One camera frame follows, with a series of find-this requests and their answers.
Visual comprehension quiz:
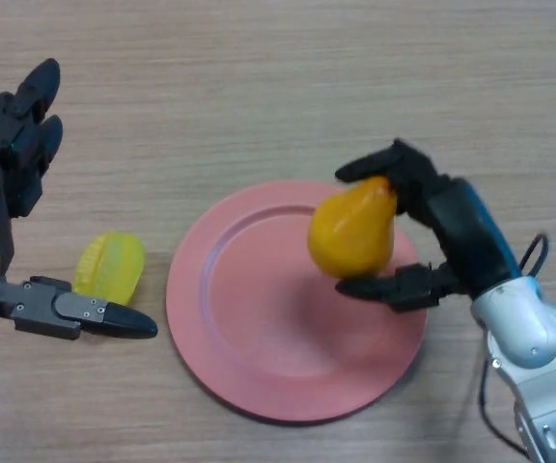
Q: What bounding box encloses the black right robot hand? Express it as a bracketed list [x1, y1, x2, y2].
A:
[334, 138, 523, 313]

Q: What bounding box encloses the yellow starfruit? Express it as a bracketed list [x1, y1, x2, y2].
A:
[72, 231, 147, 306]

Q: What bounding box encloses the yellow orange pear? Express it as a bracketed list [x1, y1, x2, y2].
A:
[307, 176, 399, 280]

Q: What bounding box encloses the pink round plate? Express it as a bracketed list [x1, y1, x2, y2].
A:
[165, 180, 428, 425]

